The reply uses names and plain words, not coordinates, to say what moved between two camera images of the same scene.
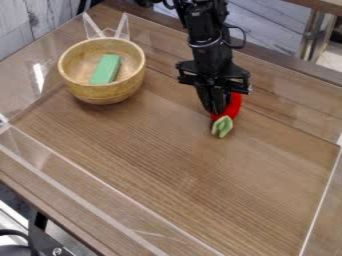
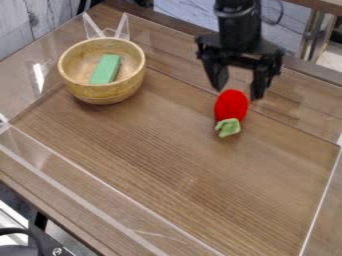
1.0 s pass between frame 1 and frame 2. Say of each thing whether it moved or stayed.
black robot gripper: moved
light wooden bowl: stayed
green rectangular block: stayed
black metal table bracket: stayed
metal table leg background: stayed
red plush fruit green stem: moved
